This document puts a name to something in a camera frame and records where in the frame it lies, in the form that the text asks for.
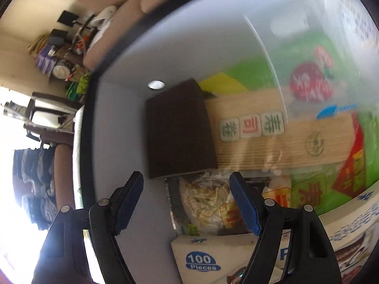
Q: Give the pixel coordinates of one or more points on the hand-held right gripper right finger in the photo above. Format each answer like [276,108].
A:
[245,207]

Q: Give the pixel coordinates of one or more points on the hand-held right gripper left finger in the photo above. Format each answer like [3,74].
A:
[128,207]

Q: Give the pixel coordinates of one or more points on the yellow snack packet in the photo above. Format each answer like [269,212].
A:
[204,201]

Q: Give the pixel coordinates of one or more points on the grey tray with dark rim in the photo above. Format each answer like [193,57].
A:
[124,109]

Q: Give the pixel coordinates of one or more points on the white box with blue label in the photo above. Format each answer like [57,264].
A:
[204,248]

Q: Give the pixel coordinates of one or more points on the green packet with red label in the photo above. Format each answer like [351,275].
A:
[314,189]

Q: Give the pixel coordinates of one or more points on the brown bench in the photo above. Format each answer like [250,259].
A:
[63,174]

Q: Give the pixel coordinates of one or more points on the white striped table cover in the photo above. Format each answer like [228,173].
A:
[78,153]

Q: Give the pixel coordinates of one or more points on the bamboo box with tile print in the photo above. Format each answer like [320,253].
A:
[296,148]

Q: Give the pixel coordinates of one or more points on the dark brown box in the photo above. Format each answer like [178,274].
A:
[177,130]

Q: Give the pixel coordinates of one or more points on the blue white patterned blanket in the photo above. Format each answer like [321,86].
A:
[35,183]

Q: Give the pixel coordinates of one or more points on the white chocolate box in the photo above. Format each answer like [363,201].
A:
[352,224]

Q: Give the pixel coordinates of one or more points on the dark wooden chair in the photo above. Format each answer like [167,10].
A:
[47,118]

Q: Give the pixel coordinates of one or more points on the small silver round cap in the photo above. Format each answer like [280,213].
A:
[156,85]

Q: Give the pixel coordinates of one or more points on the yellow green plastic bag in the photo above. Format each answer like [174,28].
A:
[225,81]

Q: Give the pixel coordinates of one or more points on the round white tin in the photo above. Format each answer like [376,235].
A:
[61,71]

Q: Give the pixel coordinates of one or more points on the purple box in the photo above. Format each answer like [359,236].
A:
[46,59]

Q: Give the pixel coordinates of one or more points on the clear bag of green candies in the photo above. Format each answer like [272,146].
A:
[311,50]

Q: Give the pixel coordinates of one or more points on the beige sofa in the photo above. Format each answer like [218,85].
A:
[118,32]

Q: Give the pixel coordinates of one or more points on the black box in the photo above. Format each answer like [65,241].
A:
[56,38]

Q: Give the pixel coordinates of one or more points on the white plastic bag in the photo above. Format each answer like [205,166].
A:
[103,17]

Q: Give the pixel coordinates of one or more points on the black square board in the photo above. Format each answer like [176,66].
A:
[68,17]

